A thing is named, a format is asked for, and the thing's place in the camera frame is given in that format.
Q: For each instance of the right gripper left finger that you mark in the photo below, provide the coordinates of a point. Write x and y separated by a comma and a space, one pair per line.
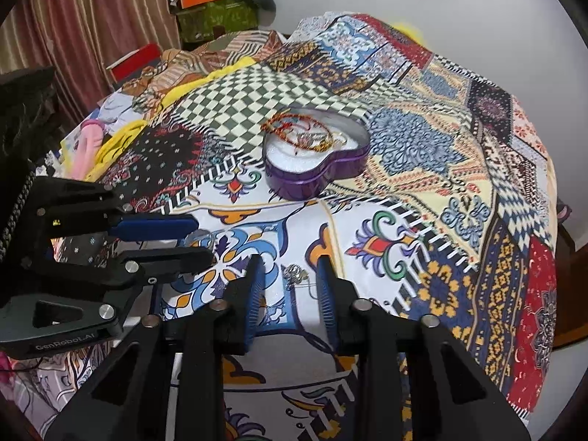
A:
127, 396

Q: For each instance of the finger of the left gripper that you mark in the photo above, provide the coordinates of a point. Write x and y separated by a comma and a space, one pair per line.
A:
143, 228
164, 265

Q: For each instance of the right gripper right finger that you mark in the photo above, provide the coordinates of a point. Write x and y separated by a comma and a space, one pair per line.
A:
451, 397

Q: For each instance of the yellow cloth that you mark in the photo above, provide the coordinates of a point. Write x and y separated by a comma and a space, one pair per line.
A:
88, 149

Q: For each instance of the red flat box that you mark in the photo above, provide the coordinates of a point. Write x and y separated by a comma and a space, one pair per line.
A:
134, 62

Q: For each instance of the brown patterned blanket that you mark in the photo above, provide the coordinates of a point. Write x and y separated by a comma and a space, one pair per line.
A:
180, 67

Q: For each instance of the colourful patchwork bedspread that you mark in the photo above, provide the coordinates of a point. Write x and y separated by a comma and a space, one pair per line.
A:
453, 214

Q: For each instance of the purple heart-shaped tin box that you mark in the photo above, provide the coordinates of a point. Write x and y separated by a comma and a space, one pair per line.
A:
305, 149

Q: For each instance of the red striped curtain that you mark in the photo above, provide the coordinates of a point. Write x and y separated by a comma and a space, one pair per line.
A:
79, 39

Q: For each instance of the dark bag on floor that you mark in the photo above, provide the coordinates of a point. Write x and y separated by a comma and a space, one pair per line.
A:
563, 211

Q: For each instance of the green patterned storage box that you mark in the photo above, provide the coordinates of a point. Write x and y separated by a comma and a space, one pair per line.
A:
208, 21

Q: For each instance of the yellow plush item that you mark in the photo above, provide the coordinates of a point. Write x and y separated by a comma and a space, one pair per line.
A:
410, 32

